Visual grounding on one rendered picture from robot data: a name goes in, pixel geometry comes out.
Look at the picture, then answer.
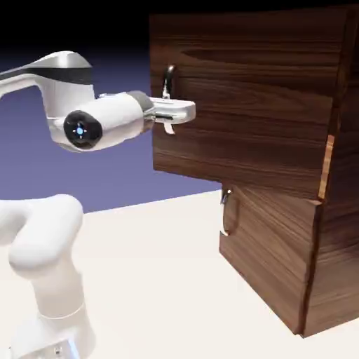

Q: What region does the short curved metal handle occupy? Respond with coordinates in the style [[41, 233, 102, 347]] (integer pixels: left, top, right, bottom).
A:
[[220, 188, 240, 237]]

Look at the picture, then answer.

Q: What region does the small dark wood cabinet door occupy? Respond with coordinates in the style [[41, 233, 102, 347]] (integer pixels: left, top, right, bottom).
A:
[[218, 184, 324, 337]]

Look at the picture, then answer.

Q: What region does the large dark wood cabinet door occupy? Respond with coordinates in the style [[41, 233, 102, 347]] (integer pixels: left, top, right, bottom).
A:
[[149, 12, 351, 202]]

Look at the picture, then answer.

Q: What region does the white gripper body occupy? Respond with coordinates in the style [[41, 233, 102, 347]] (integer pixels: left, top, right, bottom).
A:
[[148, 96, 196, 125]]

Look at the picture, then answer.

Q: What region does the long curved metal handle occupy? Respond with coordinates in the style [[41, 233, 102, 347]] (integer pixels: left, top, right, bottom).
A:
[[161, 65, 177, 136]]

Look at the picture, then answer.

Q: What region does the dark wood cabinet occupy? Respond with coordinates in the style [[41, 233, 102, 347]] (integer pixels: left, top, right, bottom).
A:
[[148, 5, 359, 339]]

